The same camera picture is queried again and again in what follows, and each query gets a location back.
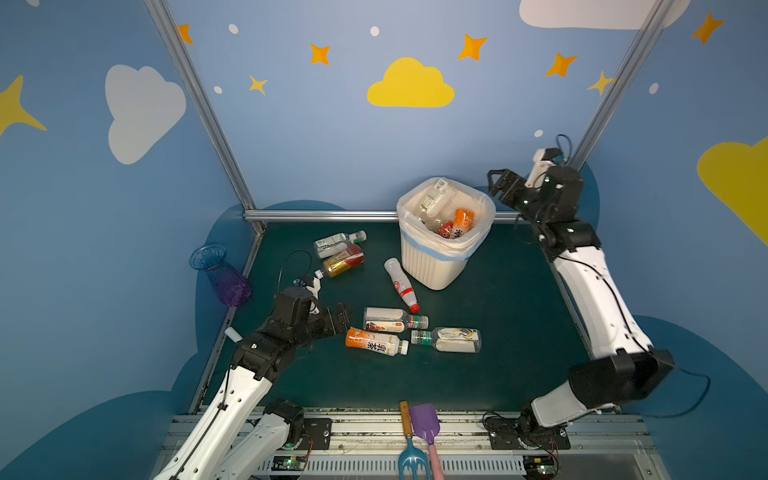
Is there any green circuit board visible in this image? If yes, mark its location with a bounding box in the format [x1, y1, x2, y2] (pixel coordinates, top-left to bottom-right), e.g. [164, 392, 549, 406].
[271, 456, 308, 474]
[523, 456, 560, 480]

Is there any white bottle red label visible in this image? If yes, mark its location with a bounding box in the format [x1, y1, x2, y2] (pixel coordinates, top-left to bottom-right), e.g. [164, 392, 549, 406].
[384, 258, 420, 314]

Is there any clear bottle white orange label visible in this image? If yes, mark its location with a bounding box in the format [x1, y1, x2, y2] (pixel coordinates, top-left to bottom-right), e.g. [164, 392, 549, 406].
[363, 307, 429, 333]

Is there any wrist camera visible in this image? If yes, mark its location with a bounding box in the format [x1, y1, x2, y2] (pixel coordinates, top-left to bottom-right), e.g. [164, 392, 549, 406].
[525, 147, 567, 188]
[271, 275, 323, 342]

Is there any right green circuit board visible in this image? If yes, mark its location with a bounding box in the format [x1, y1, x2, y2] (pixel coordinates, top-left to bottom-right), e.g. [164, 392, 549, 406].
[523, 456, 560, 480]

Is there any white ribbed trash bin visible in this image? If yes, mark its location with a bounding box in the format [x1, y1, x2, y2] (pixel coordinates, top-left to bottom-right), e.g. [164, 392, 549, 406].
[400, 209, 471, 291]

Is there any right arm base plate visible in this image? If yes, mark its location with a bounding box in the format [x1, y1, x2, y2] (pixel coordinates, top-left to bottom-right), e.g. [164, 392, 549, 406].
[481, 412, 571, 451]

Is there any clear square bottle green cap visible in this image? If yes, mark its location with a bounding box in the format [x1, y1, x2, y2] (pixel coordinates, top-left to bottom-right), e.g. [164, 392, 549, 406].
[410, 327, 482, 354]

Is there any aluminium frame back rail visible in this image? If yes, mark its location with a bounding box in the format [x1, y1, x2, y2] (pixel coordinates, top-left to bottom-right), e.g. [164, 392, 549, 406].
[242, 208, 559, 224]

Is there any purple plastic vase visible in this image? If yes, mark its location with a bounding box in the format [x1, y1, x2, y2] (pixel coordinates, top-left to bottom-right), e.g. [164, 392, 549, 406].
[189, 244, 253, 307]

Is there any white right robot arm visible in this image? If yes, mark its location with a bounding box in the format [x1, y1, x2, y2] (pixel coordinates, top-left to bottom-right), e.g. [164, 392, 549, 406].
[488, 166, 675, 429]

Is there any white bin liner bag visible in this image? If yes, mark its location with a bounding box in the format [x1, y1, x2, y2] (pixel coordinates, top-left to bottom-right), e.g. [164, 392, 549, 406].
[397, 177, 496, 261]

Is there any blue toy garden fork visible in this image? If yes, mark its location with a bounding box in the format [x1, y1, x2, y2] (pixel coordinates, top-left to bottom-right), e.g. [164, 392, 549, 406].
[398, 401, 432, 480]

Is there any left green circuit board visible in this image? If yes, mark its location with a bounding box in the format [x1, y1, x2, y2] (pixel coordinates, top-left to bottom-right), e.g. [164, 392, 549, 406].
[271, 456, 308, 474]

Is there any purple toy shovel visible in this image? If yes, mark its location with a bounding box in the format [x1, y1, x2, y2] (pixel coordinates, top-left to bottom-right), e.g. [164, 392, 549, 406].
[410, 404, 445, 480]

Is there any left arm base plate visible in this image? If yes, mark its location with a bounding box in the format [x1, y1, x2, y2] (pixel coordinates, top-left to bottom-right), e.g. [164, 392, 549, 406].
[296, 418, 333, 451]

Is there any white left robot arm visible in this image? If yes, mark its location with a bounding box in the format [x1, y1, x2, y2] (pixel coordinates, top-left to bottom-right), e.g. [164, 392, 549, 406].
[156, 299, 353, 479]

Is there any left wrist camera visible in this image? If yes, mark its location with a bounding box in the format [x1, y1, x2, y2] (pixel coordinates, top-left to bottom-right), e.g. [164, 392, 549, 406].
[271, 275, 323, 342]

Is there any aluminium frame left post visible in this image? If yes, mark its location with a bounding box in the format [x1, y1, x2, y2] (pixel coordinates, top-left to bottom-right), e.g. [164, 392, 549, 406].
[144, 0, 257, 213]

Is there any aluminium frame post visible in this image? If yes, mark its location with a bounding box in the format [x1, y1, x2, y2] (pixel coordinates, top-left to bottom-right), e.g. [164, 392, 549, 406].
[533, 0, 679, 235]
[144, 0, 257, 213]

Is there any light blue toy trowel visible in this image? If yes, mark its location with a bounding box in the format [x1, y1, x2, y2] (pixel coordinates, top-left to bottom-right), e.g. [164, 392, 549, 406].
[224, 327, 243, 344]

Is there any orange white tea bottle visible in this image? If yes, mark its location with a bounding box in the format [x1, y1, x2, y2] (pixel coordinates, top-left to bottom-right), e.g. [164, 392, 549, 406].
[450, 208, 474, 239]

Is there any aluminium frame right post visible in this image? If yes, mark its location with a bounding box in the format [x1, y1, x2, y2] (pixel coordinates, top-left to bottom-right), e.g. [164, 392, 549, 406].
[533, 0, 679, 235]

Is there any gold red label tea bottle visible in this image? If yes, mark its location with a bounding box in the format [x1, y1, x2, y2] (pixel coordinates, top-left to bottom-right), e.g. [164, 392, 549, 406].
[315, 245, 365, 279]

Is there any clear bottle green white label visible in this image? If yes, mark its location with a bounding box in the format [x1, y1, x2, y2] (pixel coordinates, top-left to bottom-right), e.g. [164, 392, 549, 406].
[313, 230, 367, 259]

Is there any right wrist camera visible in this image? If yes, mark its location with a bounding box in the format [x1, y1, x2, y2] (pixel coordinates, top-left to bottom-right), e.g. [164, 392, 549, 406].
[525, 147, 567, 188]

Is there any clear bottle red green label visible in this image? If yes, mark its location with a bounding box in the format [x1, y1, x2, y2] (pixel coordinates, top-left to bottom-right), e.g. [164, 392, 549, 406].
[437, 221, 454, 239]

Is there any orange label juice bottle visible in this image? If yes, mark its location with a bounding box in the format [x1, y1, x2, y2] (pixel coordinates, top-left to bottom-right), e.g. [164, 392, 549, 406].
[345, 328, 409, 356]

